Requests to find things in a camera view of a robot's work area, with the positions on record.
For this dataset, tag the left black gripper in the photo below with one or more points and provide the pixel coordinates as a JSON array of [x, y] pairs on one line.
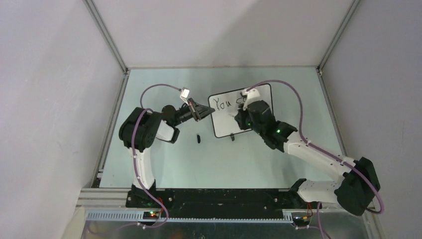
[[197, 111]]

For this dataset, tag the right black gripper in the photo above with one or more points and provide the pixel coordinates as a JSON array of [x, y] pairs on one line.
[[240, 116]]

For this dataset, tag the black framed whiteboard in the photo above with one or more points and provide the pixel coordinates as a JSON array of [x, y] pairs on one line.
[[225, 107]]

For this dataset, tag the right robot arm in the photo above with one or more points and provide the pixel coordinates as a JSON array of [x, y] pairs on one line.
[[353, 183]]

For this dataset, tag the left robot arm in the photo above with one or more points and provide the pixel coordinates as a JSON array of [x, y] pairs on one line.
[[143, 126]]

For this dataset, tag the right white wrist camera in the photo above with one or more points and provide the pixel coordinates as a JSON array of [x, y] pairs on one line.
[[250, 96]]

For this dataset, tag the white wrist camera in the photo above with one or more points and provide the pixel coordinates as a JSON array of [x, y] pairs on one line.
[[184, 93], [250, 96]]

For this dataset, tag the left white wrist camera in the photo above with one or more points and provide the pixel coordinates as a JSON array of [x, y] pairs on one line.
[[184, 93]]

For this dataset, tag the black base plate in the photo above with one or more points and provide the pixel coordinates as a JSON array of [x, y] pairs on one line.
[[249, 204]]

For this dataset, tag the aluminium frame rail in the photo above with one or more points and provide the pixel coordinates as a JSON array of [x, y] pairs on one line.
[[105, 203]]

